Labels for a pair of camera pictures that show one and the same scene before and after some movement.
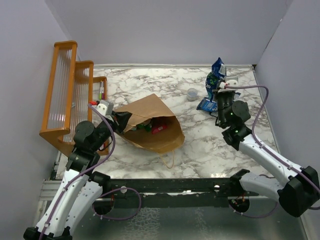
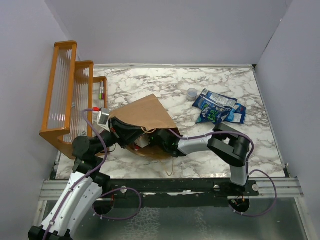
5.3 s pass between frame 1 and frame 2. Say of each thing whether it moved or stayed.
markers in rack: stayed
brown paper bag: moved
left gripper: moved
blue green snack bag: moved
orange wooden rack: stayed
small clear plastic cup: stayed
